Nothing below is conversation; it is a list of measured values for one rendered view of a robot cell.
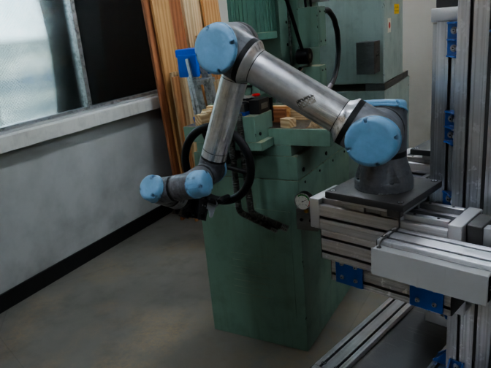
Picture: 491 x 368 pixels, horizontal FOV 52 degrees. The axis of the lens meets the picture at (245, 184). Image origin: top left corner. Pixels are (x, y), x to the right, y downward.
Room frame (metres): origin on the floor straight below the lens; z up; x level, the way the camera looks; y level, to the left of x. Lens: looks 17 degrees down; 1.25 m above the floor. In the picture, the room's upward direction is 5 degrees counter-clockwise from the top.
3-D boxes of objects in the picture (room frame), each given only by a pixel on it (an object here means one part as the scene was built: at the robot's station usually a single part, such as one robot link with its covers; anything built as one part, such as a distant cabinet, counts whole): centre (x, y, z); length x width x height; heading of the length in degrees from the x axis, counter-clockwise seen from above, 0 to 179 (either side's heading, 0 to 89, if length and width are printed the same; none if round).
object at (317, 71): (2.06, -0.31, 1.02); 0.09 x 0.07 x 0.12; 60
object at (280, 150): (1.92, -0.05, 0.82); 0.40 x 0.21 x 0.04; 60
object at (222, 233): (2.08, -0.14, 0.35); 0.58 x 0.45 x 0.71; 150
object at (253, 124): (1.79, -0.02, 0.91); 0.15 x 0.14 x 0.09; 60
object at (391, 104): (1.27, -0.36, 0.98); 0.13 x 0.12 x 0.14; 157
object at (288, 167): (2.08, -0.14, 0.76); 0.57 x 0.45 x 0.09; 150
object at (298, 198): (1.66, -0.20, 0.65); 0.06 x 0.04 x 0.08; 60
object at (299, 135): (1.86, -0.07, 0.87); 0.61 x 0.30 x 0.06; 60
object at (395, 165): (1.27, -0.36, 0.87); 0.15 x 0.15 x 0.10
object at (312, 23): (2.09, -0.32, 1.22); 0.09 x 0.08 x 0.15; 150
